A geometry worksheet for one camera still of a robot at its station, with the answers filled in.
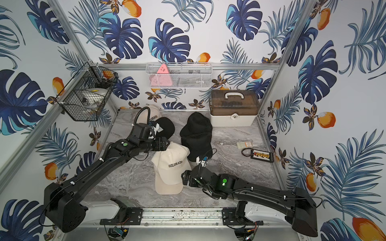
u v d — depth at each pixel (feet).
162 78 2.96
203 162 2.24
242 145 3.29
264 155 3.11
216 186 1.77
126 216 2.31
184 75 3.03
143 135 2.01
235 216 2.17
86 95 2.61
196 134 3.29
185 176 2.18
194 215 2.50
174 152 2.68
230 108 3.67
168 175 2.65
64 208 1.29
